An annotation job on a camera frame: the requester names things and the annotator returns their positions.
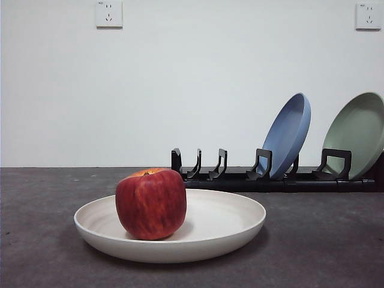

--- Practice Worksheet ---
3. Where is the red apple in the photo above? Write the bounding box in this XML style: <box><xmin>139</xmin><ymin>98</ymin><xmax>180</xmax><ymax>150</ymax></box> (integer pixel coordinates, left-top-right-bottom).
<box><xmin>115</xmin><ymin>167</ymin><xmax>187</xmax><ymax>241</ymax></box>

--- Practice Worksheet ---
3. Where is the pale yellow plate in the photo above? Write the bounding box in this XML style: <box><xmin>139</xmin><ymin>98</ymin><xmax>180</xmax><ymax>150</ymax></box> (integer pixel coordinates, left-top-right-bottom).
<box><xmin>73</xmin><ymin>188</ymin><xmax>267</xmax><ymax>264</ymax></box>

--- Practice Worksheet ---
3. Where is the blue plate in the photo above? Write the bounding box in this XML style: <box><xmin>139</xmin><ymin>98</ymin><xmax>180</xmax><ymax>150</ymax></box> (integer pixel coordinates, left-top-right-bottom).
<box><xmin>262</xmin><ymin>92</ymin><xmax>312</xmax><ymax>180</ymax></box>

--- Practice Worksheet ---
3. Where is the black plate rack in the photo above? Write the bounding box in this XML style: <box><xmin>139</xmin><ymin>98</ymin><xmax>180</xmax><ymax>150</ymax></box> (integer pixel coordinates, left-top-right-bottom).
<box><xmin>170</xmin><ymin>148</ymin><xmax>384</xmax><ymax>193</ymax></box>

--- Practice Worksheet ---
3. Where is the green plate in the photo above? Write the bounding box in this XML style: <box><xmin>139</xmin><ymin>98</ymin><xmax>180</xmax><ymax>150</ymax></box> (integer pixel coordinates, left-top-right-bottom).
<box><xmin>322</xmin><ymin>91</ymin><xmax>384</xmax><ymax>181</ymax></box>

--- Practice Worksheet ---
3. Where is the white wall socket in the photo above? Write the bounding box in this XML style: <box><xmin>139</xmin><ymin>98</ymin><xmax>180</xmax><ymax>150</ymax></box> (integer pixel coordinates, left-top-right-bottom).
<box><xmin>95</xmin><ymin>1</ymin><xmax>124</xmax><ymax>29</ymax></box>
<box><xmin>355</xmin><ymin>3</ymin><xmax>382</xmax><ymax>31</ymax></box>

